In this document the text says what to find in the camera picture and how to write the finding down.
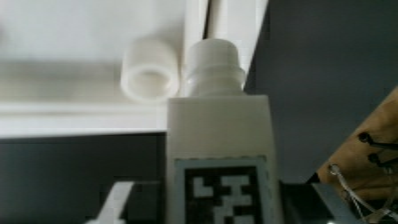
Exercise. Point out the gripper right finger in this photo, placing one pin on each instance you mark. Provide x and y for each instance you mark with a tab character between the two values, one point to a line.
344	216

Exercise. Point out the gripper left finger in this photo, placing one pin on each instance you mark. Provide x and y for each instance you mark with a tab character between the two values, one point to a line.
109	215

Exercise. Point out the white leg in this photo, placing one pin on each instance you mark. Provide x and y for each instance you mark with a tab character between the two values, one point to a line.
221	161

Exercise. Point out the white square tabletop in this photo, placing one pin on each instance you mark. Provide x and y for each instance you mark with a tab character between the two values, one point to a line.
92	54

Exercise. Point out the white U-shaped fence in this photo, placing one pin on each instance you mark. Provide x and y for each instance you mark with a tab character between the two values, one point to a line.
234	32

